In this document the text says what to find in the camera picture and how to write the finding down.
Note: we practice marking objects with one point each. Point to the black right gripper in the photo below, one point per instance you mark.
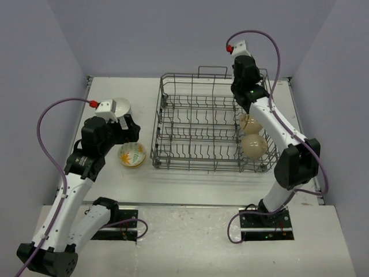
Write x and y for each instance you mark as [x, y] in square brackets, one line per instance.
[259, 78]

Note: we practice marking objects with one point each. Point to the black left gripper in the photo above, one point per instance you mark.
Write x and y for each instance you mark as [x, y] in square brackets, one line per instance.
[130, 134]

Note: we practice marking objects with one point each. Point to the orange green floral bowl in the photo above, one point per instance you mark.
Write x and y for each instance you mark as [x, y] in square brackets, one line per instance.
[132, 154]

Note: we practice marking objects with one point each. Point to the light blue bowl rack end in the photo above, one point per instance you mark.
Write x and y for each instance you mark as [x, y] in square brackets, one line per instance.
[122, 107]

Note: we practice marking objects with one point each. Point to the beige bowl with plant drawing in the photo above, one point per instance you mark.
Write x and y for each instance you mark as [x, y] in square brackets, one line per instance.
[249, 125]

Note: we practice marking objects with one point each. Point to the plain beige bowl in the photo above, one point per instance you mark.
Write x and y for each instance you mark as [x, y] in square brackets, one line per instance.
[254, 146]

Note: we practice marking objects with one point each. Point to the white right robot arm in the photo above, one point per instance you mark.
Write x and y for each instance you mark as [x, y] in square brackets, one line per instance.
[297, 163]

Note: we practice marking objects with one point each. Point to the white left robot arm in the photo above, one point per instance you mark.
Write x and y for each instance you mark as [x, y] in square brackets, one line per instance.
[55, 247]

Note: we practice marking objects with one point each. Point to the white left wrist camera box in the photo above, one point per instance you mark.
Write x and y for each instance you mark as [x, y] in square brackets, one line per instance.
[106, 110]

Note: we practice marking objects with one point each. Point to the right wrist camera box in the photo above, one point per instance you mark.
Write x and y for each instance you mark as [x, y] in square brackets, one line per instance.
[240, 48]

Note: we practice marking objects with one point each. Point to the grey wire dish rack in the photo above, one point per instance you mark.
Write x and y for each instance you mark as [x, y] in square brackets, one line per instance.
[197, 125]

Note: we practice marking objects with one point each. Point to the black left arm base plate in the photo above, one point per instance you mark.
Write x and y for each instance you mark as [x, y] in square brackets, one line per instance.
[123, 231]

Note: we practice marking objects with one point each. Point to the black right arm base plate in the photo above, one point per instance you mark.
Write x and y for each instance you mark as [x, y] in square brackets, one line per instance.
[266, 228]

